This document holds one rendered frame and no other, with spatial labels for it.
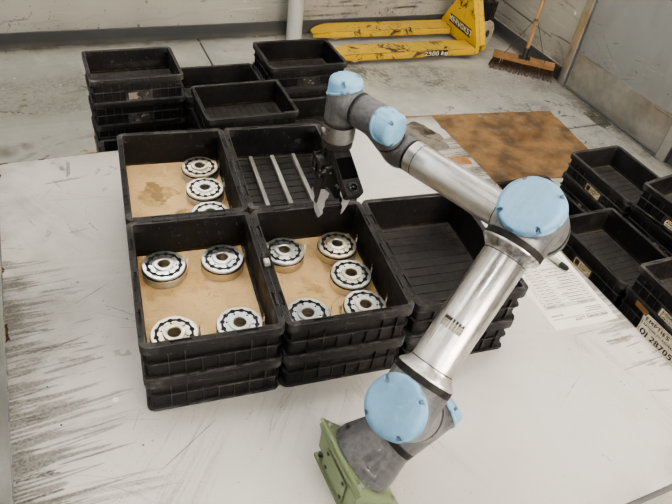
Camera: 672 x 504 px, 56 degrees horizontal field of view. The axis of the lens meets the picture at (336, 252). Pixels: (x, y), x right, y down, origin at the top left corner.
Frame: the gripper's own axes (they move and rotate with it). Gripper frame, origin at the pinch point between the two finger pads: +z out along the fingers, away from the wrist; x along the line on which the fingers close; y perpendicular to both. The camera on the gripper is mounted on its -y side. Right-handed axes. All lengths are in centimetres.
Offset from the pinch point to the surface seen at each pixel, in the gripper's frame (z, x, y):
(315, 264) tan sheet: 14.5, 3.4, -2.5
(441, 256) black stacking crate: 14.5, -31.2, -7.9
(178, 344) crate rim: 5, 43, -27
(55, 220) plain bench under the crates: 28, 65, 47
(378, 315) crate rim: 5.2, -0.1, -30.5
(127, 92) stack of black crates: 45, 31, 151
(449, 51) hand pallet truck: 90, -209, 265
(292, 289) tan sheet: 14.5, 12.1, -9.5
